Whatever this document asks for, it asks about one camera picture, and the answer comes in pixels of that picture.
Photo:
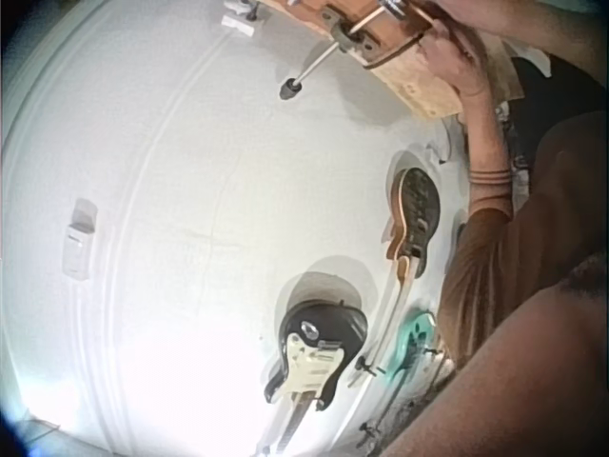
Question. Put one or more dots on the person's right hand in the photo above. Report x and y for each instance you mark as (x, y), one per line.
(459, 10)

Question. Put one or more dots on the person's left hand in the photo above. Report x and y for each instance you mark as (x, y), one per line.
(464, 57)

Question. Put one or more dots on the white wall bracket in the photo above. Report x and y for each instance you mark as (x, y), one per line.
(240, 5)
(238, 25)

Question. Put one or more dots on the light wooden workbench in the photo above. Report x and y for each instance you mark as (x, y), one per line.
(418, 90)

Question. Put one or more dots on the person's left fingers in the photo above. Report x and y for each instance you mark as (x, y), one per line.
(435, 54)

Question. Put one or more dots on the black wall guitar hanger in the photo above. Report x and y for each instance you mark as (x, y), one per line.
(370, 428)
(367, 366)

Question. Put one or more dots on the person's legs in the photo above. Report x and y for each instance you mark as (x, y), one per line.
(561, 95)

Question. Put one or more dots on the teal guitar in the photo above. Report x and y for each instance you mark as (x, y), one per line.
(404, 347)

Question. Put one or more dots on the brown guitar with dark top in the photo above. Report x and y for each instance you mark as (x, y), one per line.
(418, 204)

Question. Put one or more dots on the white wall box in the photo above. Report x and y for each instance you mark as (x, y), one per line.
(78, 243)

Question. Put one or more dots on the metal rod with black knob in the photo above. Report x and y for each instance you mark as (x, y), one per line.
(311, 66)

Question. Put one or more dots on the black guitar with white pickguard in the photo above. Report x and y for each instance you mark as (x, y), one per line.
(328, 328)

